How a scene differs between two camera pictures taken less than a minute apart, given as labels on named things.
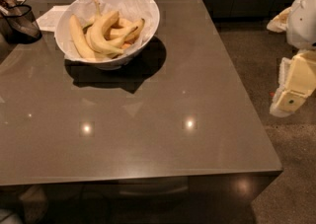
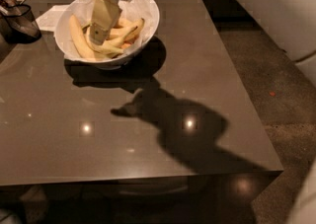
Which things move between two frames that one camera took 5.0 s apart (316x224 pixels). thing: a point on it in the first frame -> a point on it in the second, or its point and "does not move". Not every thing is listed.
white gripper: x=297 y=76 -> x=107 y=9
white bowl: x=105 y=28 does not move
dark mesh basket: x=20 y=25 does not move
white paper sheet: x=48 y=21 does not move
